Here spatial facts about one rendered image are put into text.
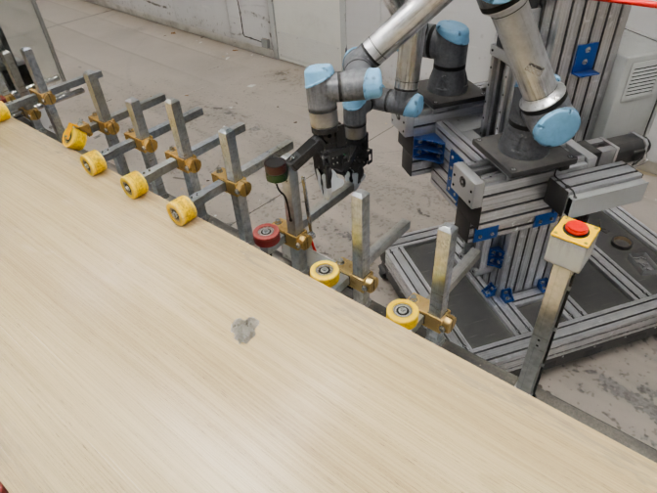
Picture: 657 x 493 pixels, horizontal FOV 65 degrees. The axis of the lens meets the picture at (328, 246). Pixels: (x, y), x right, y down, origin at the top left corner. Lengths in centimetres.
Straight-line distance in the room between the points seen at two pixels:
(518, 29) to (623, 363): 164
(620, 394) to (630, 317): 31
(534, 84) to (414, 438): 88
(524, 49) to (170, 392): 112
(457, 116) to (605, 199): 64
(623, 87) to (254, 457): 157
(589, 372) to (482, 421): 139
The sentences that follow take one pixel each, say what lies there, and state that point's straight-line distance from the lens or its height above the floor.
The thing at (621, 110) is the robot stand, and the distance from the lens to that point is 203.
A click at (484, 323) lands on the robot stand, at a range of 225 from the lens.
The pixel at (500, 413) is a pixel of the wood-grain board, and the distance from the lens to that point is 116.
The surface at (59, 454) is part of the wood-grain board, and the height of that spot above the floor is 90.
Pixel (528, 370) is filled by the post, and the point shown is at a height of 81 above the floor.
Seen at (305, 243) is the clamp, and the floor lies 85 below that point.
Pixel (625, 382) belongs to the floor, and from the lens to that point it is 252.
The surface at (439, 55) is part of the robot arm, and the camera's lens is 200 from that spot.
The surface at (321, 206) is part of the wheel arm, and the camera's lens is 171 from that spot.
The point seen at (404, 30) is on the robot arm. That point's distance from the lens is 144.
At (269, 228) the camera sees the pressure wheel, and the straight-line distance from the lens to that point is 157.
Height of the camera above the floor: 185
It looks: 40 degrees down
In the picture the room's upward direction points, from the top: 4 degrees counter-clockwise
